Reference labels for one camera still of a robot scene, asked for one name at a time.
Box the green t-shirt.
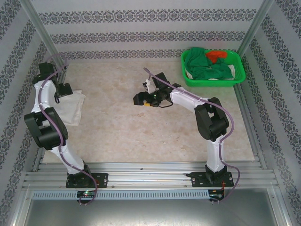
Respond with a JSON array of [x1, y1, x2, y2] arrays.
[[185, 47, 233, 81]]

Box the folded plain white t-shirt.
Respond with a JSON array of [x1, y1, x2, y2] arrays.
[[55, 89, 86, 127]]

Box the green plastic basket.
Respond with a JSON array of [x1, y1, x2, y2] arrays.
[[180, 48, 246, 88]]

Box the orange t-shirt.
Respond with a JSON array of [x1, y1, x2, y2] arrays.
[[206, 50, 228, 64]]

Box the aluminium mounting rails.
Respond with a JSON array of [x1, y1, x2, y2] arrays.
[[22, 161, 280, 189]]

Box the grey sheet metal tray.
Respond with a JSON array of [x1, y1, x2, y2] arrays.
[[23, 199, 289, 226]]

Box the aluminium corner post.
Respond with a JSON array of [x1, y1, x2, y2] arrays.
[[236, 0, 276, 57], [20, 0, 66, 73]]

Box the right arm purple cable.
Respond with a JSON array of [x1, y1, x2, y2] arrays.
[[143, 67, 241, 204]]

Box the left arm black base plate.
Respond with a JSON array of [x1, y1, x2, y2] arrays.
[[65, 173, 109, 189]]

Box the grey slotted cable duct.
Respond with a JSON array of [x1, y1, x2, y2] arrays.
[[32, 190, 210, 200]]

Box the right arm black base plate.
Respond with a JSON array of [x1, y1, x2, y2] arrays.
[[191, 171, 235, 188]]

